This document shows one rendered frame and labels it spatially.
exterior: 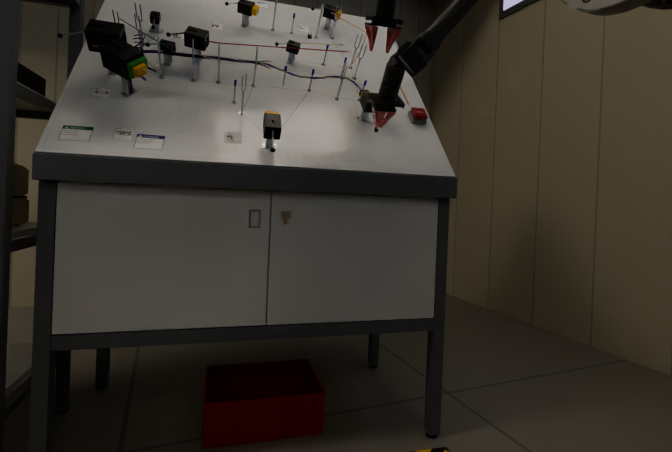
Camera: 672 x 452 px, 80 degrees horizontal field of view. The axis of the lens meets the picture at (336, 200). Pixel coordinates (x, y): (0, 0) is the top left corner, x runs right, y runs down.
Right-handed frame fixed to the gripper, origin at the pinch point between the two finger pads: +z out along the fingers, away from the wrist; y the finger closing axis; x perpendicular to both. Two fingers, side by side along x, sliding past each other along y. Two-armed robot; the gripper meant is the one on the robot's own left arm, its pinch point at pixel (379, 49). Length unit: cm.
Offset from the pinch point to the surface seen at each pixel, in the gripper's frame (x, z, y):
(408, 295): 32, 71, -10
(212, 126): 2, 27, 50
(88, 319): 29, 73, 81
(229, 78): -21, 16, 44
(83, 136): 8, 29, 82
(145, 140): 8, 30, 67
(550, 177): -65, 68, -158
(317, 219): 21, 49, 20
